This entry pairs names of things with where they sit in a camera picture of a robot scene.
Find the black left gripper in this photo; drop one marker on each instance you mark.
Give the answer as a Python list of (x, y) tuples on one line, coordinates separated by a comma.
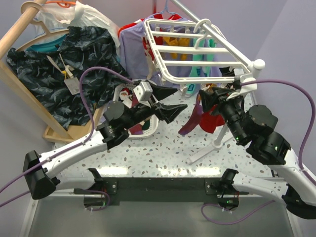
[(167, 112)]

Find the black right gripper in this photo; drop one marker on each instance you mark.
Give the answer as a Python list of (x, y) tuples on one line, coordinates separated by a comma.
[(208, 98)]

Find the maroon purple striped sock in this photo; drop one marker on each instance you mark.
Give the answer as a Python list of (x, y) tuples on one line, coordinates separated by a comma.
[(194, 119)]

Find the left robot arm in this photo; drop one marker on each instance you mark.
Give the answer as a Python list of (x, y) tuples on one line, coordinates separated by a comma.
[(44, 172)]

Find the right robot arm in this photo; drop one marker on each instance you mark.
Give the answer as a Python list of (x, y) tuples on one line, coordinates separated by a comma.
[(254, 129)]

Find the orange plastic hanger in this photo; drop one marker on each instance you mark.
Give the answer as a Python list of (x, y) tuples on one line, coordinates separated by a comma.
[(62, 3)]

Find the black white striped sock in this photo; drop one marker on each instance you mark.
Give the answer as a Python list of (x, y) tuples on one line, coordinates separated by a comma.
[(230, 72)]

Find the mint green patterned sock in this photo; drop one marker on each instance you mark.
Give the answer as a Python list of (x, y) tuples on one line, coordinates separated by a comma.
[(190, 88), (198, 71)]

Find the santa claus sock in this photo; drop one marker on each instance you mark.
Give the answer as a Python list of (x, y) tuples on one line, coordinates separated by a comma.
[(126, 96)]

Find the white perforated plastic basket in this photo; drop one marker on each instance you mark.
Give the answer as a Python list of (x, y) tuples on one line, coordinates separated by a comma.
[(144, 129)]

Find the cream red chicken sock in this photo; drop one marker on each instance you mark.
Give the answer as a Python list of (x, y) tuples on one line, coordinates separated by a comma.
[(151, 61)]

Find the lavender shirt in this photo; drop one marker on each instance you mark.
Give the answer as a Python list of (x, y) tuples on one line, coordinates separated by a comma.
[(132, 54)]

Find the white rack foot base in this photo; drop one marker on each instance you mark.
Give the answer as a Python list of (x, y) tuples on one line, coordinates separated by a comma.
[(215, 146)]

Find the red garment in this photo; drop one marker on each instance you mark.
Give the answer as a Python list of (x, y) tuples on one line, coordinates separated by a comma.
[(130, 26)]

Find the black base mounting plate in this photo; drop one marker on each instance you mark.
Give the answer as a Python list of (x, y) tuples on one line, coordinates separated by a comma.
[(114, 190)]

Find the paper price tag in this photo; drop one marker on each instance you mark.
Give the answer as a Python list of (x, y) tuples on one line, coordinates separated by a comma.
[(73, 85)]

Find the dark patterned shirt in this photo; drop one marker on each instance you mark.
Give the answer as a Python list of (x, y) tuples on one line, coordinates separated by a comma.
[(43, 74)]

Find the teal shirt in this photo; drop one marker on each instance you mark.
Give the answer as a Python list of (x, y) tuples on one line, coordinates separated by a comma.
[(47, 47)]

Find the white plastic bag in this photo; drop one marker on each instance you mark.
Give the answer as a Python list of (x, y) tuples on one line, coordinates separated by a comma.
[(56, 18)]

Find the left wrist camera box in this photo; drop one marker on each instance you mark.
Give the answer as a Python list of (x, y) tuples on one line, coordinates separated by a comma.
[(143, 91)]

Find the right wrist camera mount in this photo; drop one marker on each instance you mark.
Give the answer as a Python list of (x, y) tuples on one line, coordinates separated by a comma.
[(243, 84)]

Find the blue wire hanger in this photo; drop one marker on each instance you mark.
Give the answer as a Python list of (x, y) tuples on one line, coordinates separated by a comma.
[(165, 13)]

